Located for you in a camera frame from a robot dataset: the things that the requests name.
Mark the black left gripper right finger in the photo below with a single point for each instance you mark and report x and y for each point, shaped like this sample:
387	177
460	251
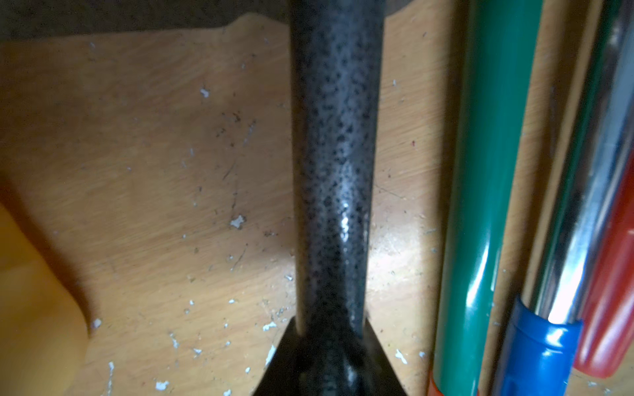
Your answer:
379	377

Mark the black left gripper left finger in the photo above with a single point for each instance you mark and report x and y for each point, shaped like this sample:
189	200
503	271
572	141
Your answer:
285	372

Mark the yellow plastic storage tray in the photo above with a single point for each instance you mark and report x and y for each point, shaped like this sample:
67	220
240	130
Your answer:
44	335

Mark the black hoe red grip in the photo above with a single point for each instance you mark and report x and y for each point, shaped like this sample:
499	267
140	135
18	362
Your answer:
336	52

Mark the green hoe red grip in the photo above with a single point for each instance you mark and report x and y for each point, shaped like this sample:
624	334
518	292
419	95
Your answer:
500	46

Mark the dark hoe red grip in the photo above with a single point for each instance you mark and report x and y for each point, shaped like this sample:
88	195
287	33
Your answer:
608	314

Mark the steel hoe blue grip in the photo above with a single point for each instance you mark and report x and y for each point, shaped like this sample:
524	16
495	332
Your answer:
544	330

